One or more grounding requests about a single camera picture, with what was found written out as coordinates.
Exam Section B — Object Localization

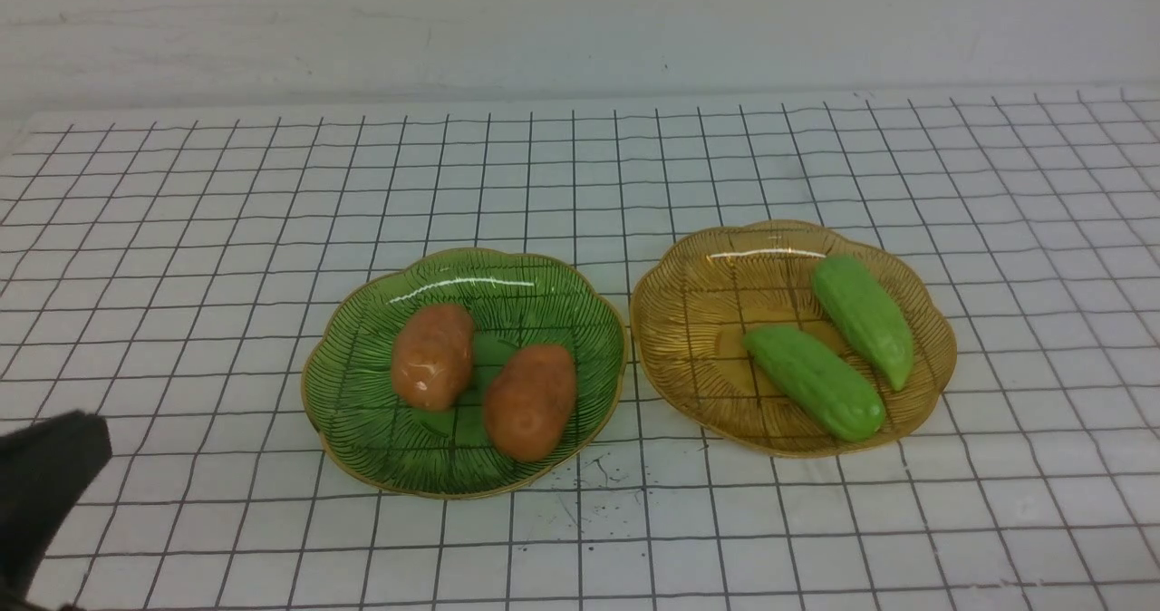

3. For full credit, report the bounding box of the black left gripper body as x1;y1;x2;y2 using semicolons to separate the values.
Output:
1;410;113;610

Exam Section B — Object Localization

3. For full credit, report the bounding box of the brown potato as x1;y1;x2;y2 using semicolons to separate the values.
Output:
483;345;577;461
390;304;474;412

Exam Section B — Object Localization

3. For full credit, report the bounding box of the green bitter gourd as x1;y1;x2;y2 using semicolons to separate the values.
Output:
742;325;885;442
811;255;915;392

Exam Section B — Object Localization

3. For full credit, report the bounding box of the green glass plate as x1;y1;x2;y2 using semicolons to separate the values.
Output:
300;247;628;499

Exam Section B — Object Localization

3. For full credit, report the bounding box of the amber glass plate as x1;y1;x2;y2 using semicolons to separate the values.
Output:
630;221;958;459

